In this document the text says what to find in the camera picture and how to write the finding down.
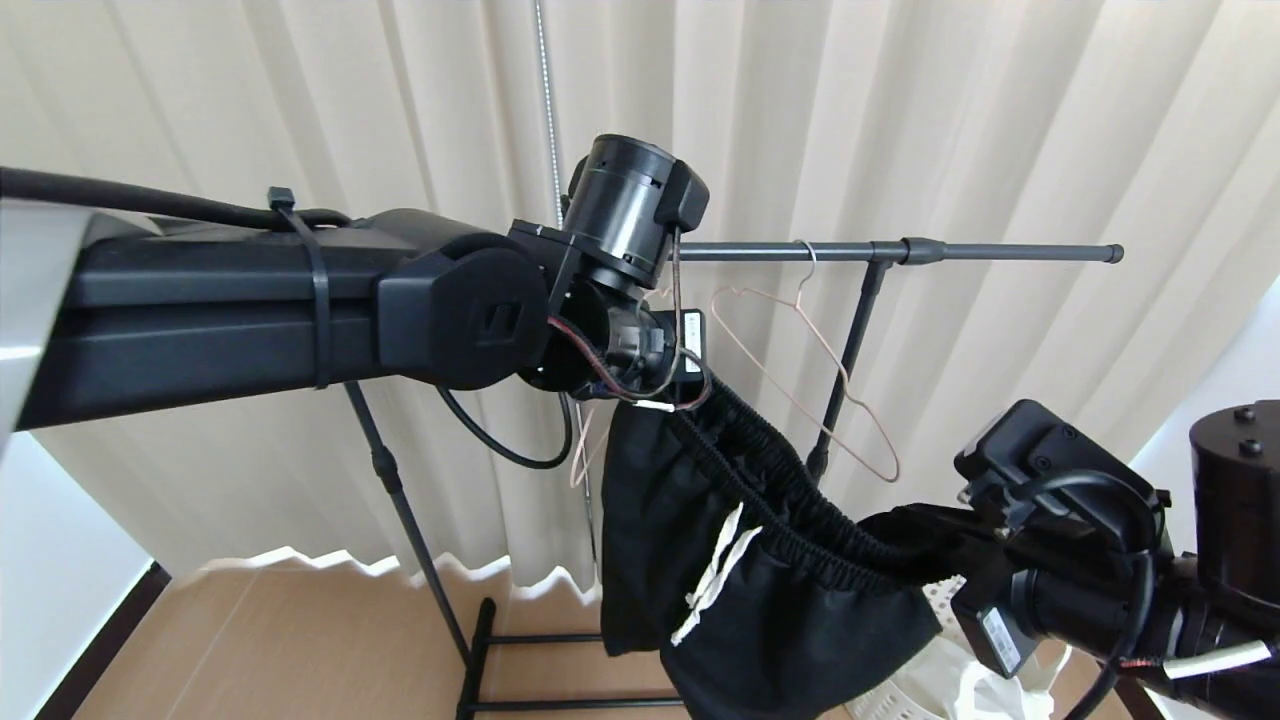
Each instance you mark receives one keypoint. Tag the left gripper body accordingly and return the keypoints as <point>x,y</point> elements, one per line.
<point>690,385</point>

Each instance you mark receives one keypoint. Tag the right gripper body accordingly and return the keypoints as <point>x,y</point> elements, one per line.
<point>1090,610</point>

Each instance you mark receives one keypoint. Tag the black shorts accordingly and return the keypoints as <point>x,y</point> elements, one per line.
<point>780,620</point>

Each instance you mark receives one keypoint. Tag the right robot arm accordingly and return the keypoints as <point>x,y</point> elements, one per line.
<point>1240,500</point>

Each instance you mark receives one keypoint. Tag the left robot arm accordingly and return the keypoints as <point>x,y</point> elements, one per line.
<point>200,320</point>

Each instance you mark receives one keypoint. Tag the pink clothes hanger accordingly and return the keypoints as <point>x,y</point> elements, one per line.
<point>800,397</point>
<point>577,470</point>

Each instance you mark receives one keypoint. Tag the white laundry basket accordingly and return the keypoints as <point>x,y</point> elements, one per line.
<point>900,695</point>

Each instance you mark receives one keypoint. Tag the black clothes rack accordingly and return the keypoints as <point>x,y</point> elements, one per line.
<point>950,251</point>

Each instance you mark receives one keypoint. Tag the white garment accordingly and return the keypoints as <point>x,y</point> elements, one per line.
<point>980,690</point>

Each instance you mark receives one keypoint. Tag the beige curtain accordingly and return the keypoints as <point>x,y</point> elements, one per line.
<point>1000,120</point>

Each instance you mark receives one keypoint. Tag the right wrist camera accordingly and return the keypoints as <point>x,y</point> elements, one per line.
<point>1040,450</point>

